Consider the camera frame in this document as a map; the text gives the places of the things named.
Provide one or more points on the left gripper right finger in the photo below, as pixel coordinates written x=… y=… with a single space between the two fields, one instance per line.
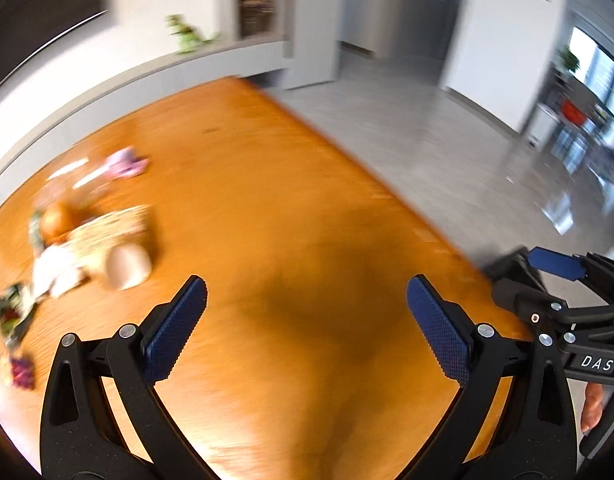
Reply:
x=512 y=416

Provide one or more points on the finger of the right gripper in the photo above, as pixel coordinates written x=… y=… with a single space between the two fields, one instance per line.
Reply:
x=594 y=271
x=532 y=305

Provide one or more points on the dark green snack wrapper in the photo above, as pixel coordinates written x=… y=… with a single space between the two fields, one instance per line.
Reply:
x=16 y=312

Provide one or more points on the colourful foam puzzle cube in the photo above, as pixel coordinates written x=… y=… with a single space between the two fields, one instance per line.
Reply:
x=22 y=372

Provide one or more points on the orange fruit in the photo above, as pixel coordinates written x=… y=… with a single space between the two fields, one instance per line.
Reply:
x=57 y=221

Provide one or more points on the green toy dinosaur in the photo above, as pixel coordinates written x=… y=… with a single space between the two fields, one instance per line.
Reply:
x=188 y=37

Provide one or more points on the person right hand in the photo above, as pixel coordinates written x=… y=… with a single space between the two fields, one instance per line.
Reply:
x=593 y=407

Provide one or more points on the near orange corn paper cup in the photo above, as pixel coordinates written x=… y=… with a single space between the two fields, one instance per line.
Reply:
x=115 y=247

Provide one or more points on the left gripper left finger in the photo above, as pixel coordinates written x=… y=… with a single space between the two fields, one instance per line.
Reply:
x=79 y=434

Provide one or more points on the dried flower pot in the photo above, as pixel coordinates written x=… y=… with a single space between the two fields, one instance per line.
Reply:
x=256 y=17

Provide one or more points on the white cloth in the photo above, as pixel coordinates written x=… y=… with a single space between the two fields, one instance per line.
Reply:
x=56 y=271

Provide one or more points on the white low tv cabinet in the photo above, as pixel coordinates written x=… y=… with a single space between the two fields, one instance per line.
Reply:
x=132 y=90

